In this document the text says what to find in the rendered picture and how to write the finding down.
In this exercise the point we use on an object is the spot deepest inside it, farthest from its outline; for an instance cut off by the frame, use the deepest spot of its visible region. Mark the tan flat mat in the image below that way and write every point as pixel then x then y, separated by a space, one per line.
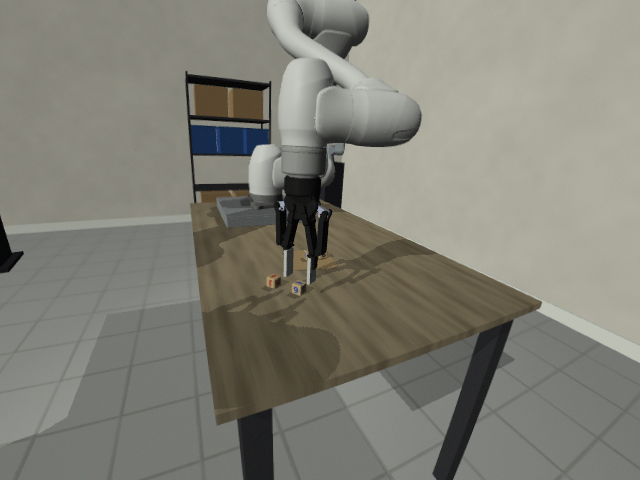
pixel 300 263

